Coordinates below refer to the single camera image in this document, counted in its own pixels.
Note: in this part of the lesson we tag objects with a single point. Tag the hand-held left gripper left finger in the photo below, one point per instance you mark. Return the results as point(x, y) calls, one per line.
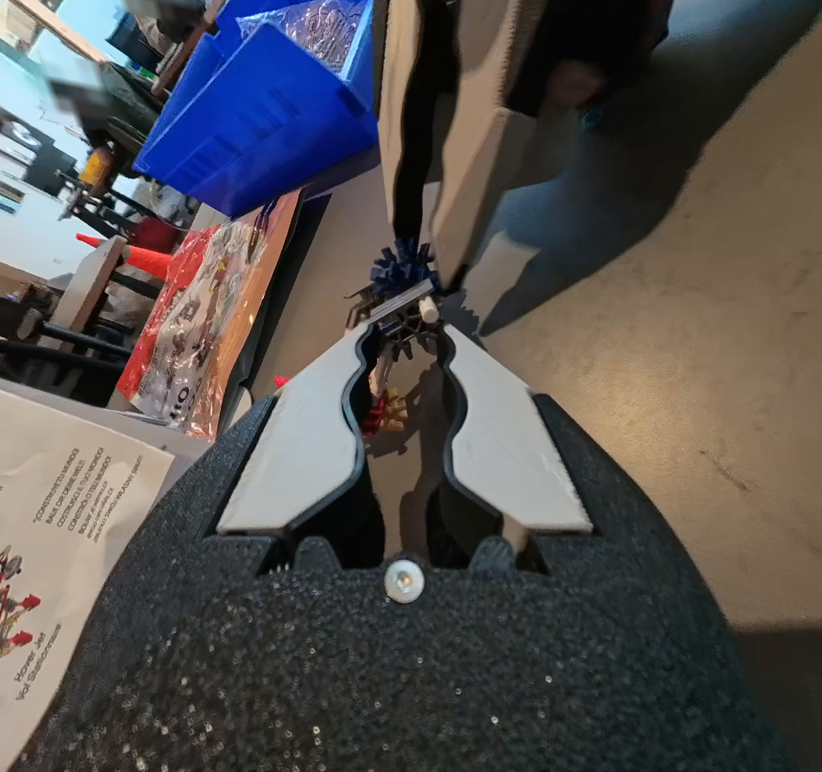
point(295, 451)

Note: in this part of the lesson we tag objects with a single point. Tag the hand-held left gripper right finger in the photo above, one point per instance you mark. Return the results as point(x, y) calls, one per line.
point(520, 457)

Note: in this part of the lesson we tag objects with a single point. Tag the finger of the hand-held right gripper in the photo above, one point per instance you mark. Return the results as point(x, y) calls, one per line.
point(401, 78)
point(481, 174)

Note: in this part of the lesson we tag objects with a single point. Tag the red yellow grey toy assembly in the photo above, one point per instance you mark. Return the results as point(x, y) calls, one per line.
point(279, 381)
point(411, 335)

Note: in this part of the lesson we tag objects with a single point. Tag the person's right hand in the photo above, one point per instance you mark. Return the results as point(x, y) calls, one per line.
point(578, 86)

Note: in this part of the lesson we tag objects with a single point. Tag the clear plastic parts bag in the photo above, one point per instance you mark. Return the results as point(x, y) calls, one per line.
point(308, 33)

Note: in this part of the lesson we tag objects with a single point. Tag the blue storage bin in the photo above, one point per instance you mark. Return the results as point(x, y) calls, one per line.
point(257, 130)

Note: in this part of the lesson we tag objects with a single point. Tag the orange red toy parts bag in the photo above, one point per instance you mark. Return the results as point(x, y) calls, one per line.
point(192, 322)

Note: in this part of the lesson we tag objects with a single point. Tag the printed instruction sheet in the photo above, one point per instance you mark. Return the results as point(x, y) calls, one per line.
point(77, 496)

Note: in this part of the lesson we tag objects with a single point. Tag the orange traffic cone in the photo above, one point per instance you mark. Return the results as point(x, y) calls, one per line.
point(88, 239)
point(151, 259)

